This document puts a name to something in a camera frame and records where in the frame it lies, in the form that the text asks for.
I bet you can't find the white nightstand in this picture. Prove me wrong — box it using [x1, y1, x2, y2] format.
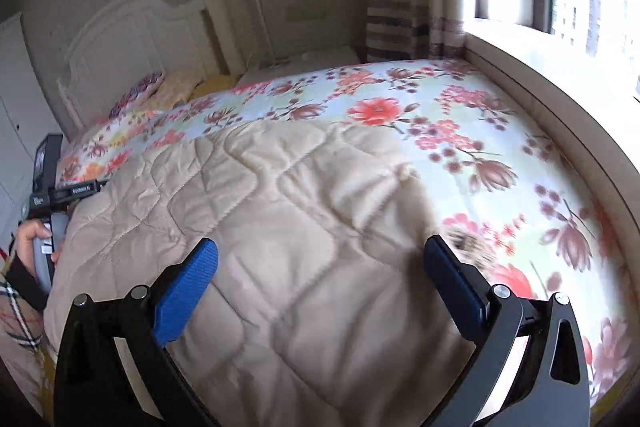
[237, 47, 361, 85]

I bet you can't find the white window sill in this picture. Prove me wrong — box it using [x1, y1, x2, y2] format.
[462, 32, 640, 308]

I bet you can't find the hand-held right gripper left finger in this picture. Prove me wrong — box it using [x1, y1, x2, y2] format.
[52, 237, 221, 427]

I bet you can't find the floral bed sheet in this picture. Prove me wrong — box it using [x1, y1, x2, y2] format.
[55, 57, 631, 427]

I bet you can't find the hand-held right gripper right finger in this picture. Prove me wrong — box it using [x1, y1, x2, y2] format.
[422, 234, 591, 427]

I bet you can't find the white wardrobe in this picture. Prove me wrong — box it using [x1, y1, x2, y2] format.
[0, 12, 66, 238]

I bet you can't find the white bed headboard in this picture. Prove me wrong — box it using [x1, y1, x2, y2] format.
[55, 0, 281, 132]

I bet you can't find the dark patterned pillow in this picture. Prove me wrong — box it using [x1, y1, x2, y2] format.
[107, 72, 166, 120]

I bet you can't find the beige crocheted knit blanket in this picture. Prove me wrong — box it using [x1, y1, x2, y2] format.
[445, 227, 496, 268]

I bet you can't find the beige quilted comforter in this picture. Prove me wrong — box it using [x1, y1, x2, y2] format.
[30, 119, 501, 427]

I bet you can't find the pale yellow pillow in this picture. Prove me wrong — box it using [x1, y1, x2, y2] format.
[145, 69, 241, 108]

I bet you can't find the person's left hand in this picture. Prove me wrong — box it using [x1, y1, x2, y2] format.
[14, 219, 63, 275]

